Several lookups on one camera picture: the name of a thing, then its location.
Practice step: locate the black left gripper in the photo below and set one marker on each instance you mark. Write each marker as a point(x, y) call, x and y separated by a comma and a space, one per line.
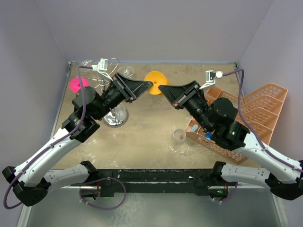
point(132, 89)

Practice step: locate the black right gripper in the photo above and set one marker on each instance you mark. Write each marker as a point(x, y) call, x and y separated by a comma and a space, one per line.
point(179, 95)

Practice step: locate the clear champagne flute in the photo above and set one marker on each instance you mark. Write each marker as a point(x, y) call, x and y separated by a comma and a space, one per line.
point(119, 115)
point(126, 71)

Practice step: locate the yellow plastic wine glass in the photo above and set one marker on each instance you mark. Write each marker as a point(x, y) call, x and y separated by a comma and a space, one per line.
point(157, 78)

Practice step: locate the pink plastic wine glass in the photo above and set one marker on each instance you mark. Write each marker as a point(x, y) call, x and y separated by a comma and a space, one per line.
point(74, 84)

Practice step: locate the clear wine glass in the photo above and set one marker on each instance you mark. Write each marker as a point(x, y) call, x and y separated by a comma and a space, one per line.
point(86, 63)
point(177, 139)

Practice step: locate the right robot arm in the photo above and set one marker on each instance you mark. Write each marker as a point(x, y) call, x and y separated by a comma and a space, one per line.
point(283, 176)

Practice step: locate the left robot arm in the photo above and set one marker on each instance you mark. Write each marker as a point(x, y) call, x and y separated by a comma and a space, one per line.
point(32, 180)

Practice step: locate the chrome wine glass rack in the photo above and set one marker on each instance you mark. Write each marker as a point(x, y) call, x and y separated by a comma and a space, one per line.
point(103, 85)

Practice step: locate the orange plastic basket rack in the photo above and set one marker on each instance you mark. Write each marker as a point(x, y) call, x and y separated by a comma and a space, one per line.
point(261, 109)

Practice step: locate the blue round object in basket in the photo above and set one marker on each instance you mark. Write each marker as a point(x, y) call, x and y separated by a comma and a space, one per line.
point(208, 135)

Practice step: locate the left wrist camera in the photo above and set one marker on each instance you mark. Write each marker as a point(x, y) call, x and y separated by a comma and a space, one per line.
point(101, 69)

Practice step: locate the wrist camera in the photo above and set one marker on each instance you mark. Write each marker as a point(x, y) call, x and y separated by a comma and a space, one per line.
point(210, 79)
point(101, 69)

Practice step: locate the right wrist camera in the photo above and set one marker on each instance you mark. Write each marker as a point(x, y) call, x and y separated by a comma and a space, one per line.
point(210, 79)

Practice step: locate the black base frame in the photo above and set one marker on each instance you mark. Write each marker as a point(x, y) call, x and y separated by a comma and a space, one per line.
point(193, 181)

